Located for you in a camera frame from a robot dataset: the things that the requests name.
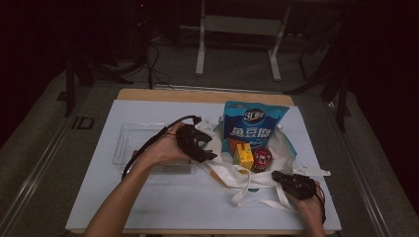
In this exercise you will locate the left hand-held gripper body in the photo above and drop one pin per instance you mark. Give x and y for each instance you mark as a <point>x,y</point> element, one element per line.
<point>187,138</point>

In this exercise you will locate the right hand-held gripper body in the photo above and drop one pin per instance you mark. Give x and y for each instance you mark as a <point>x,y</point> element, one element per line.
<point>301,187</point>

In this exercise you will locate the red round candy tin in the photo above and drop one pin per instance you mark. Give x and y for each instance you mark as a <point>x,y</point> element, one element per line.
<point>262,159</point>

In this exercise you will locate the yellow drink carton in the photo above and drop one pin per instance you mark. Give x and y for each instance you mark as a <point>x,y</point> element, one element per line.
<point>243,158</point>

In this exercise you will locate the white printed tote bag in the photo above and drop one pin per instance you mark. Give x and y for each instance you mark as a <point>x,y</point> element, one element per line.
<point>240,179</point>

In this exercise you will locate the blue snack bag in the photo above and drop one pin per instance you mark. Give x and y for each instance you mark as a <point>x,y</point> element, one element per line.
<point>253,131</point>

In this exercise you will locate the clear plastic container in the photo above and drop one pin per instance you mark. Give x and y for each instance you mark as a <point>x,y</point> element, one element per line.
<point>128,144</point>

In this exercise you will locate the person's right hand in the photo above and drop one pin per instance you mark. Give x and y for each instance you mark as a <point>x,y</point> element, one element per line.
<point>311,210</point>

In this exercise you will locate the person's left hand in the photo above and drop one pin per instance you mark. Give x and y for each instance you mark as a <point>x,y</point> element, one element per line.
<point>161,149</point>

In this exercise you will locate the black stand legs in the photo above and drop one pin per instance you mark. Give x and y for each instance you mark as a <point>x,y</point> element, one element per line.
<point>342,98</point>
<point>69,85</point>

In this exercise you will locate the white metal stand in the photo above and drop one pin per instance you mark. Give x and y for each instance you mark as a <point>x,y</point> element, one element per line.
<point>243,25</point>

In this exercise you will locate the metal floor rail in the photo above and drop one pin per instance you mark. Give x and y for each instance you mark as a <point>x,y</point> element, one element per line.
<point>29,184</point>
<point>365,184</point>

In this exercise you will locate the black floor bracket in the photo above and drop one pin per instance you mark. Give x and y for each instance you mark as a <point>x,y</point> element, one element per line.
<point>74,122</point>

